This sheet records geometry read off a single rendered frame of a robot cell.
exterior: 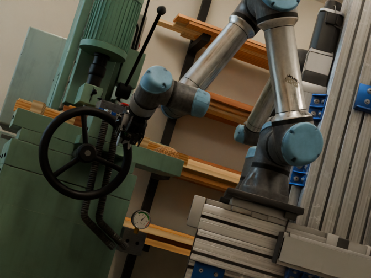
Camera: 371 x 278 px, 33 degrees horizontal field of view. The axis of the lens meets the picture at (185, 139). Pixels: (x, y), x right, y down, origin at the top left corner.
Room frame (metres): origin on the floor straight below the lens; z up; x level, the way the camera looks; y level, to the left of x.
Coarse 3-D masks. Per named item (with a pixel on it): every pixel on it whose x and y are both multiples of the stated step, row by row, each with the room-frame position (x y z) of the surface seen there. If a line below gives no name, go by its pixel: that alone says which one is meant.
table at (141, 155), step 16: (16, 112) 2.05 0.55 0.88; (32, 112) 2.06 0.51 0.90; (16, 128) 2.16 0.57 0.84; (32, 128) 2.07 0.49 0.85; (64, 128) 2.09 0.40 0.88; (80, 128) 2.11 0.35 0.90; (80, 144) 2.05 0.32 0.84; (144, 160) 2.18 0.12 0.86; (160, 160) 2.20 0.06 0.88; (176, 160) 2.21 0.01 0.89; (176, 176) 2.23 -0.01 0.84
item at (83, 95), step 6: (84, 84) 2.22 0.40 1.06; (90, 84) 2.22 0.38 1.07; (78, 90) 2.32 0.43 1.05; (84, 90) 2.22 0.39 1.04; (90, 90) 2.22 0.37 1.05; (102, 90) 2.23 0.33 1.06; (78, 96) 2.27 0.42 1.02; (84, 96) 2.22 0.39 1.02; (90, 96) 2.22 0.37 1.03; (96, 96) 2.23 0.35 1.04; (78, 102) 2.25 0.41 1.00; (84, 102) 2.22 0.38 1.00; (90, 102) 2.23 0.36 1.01; (96, 102) 2.23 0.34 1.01
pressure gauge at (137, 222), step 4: (136, 212) 2.12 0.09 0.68; (140, 212) 2.13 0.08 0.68; (144, 212) 2.13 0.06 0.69; (132, 216) 2.13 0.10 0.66; (136, 216) 2.12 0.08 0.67; (140, 216) 2.13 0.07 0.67; (144, 216) 2.13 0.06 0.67; (148, 216) 2.14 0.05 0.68; (132, 220) 2.12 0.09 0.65; (136, 220) 2.13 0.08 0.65; (140, 220) 2.13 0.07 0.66; (144, 220) 2.13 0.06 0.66; (148, 220) 2.14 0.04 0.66; (132, 224) 2.15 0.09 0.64; (136, 224) 2.13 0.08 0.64; (140, 224) 2.13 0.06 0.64; (144, 224) 2.13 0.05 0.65; (148, 224) 2.14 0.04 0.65; (136, 228) 2.15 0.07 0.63; (140, 228) 2.13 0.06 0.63; (144, 228) 2.13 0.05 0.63; (136, 232) 2.15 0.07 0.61
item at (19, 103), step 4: (16, 104) 2.19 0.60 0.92; (20, 104) 2.20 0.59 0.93; (24, 104) 2.20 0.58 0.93; (28, 104) 2.21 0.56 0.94; (16, 108) 2.20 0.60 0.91; (24, 108) 2.20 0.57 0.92; (28, 108) 2.21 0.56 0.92; (44, 112) 2.22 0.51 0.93; (48, 112) 2.23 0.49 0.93; (52, 112) 2.23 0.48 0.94; (48, 116) 2.23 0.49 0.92; (52, 116) 2.23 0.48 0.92; (148, 144) 2.34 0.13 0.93; (152, 144) 2.34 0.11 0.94; (148, 148) 2.34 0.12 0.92; (152, 148) 2.34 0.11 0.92; (180, 156) 2.38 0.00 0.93; (184, 156) 2.38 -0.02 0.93; (188, 156) 2.39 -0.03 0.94; (184, 160) 2.38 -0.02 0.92; (184, 164) 2.38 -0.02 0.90
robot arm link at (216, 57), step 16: (240, 16) 1.78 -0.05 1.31; (224, 32) 1.79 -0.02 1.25; (240, 32) 1.79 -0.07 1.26; (256, 32) 1.81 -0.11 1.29; (208, 48) 1.79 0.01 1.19; (224, 48) 1.78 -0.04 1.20; (208, 64) 1.77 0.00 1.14; (224, 64) 1.80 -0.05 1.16; (192, 80) 1.77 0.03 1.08; (208, 80) 1.78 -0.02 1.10
